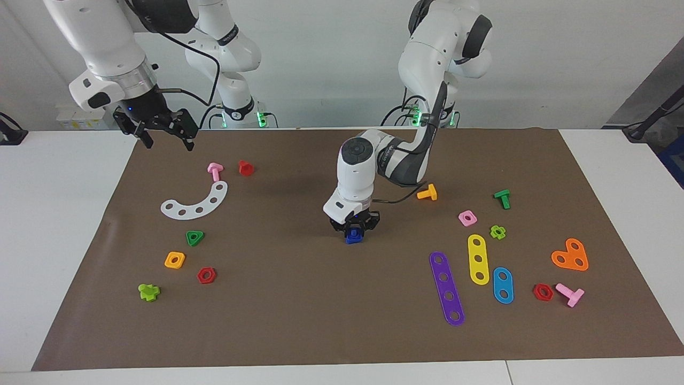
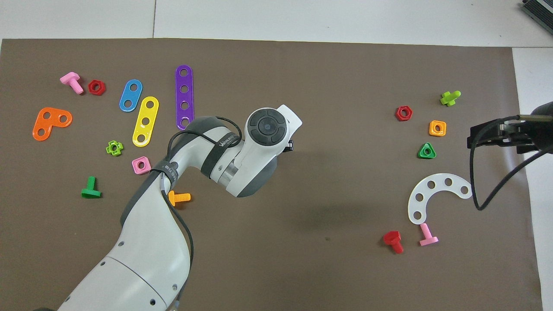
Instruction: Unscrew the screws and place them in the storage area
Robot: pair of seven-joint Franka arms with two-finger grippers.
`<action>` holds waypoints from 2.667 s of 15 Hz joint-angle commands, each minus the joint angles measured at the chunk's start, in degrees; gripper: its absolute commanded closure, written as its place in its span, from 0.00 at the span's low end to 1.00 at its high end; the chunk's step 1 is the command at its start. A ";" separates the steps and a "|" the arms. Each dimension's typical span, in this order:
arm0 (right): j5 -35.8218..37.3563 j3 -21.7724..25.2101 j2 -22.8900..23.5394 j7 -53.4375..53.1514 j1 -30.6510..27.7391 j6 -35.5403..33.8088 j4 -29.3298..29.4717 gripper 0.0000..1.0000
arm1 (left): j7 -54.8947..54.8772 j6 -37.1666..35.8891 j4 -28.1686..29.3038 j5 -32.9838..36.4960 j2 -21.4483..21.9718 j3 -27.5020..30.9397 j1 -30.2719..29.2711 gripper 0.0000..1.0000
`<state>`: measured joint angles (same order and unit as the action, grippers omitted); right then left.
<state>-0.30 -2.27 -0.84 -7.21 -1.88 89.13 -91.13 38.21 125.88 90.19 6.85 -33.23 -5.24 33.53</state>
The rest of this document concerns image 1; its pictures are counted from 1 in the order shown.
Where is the white curved five-hole plate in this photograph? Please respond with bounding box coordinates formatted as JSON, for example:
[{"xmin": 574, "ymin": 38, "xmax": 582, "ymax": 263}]
[{"xmin": 160, "ymin": 181, "xmax": 229, "ymax": 220}]

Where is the purple four-hole plastic strip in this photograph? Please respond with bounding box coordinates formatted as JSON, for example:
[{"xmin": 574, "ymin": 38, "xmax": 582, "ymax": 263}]
[{"xmin": 429, "ymin": 251, "xmax": 465, "ymax": 327}]

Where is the brown table mat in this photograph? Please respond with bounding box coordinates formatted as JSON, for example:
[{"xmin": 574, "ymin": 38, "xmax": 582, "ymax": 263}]
[{"xmin": 31, "ymin": 127, "xmax": 684, "ymax": 372}]

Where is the yellow three-hole plastic strip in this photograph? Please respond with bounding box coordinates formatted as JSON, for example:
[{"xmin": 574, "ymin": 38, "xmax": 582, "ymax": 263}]
[{"xmin": 467, "ymin": 234, "xmax": 491, "ymax": 286}]

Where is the blue two-hole plastic strip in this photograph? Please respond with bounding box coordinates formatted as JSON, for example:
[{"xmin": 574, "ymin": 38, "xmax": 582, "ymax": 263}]
[{"xmin": 492, "ymin": 267, "xmax": 515, "ymax": 305}]

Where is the orange heart-shaped plastic plate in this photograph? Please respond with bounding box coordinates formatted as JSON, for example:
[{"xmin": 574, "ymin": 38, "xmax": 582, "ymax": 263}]
[{"xmin": 551, "ymin": 238, "xmax": 589, "ymax": 272}]

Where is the black stand pole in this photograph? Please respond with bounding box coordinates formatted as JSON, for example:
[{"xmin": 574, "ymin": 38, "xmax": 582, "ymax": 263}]
[{"xmin": 623, "ymin": 86, "xmax": 684, "ymax": 142}]

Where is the blue crate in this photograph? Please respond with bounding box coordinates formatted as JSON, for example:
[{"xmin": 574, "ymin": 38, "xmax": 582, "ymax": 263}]
[{"xmin": 660, "ymin": 134, "xmax": 684, "ymax": 189}]

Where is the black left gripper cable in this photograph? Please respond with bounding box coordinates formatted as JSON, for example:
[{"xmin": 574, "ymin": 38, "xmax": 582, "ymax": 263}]
[{"xmin": 369, "ymin": 80, "xmax": 449, "ymax": 205}]

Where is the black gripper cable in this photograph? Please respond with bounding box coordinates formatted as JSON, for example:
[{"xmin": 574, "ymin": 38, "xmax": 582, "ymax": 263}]
[
  {"xmin": 369, "ymin": 80, "xmax": 449, "ymax": 205},
  {"xmin": 122, "ymin": 0, "xmax": 222, "ymax": 130}
]

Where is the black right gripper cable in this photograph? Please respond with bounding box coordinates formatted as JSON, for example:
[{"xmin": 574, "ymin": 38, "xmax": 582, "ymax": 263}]
[{"xmin": 122, "ymin": 0, "xmax": 222, "ymax": 130}]

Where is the black clamp mount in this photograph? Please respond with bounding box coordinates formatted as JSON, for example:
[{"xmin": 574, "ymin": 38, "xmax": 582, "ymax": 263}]
[{"xmin": 0, "ymin": 112, "xmax": 28, "ymax": 146}]

